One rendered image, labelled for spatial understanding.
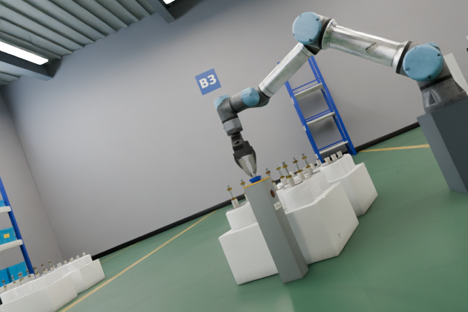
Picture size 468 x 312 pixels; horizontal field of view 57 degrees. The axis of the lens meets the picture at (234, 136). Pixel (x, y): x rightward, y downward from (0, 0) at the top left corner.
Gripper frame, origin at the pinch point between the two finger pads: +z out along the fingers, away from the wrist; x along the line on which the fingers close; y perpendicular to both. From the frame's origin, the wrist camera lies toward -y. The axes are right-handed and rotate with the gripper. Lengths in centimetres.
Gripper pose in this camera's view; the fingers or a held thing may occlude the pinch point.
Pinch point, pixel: (252, 173)
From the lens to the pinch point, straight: 181.2
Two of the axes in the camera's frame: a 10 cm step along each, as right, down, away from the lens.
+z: 3.8, 9.2, -1.0
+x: -9.2, 3.9, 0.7
